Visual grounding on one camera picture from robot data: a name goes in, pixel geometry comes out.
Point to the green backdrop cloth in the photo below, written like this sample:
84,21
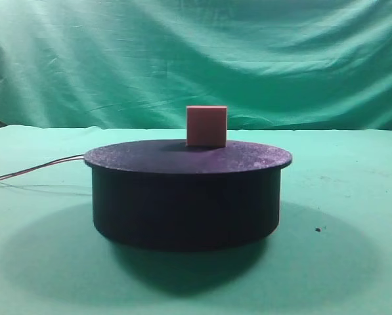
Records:
139,64

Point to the black round turntable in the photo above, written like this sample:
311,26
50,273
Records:
167,196

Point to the pink cube block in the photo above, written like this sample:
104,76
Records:
206,126

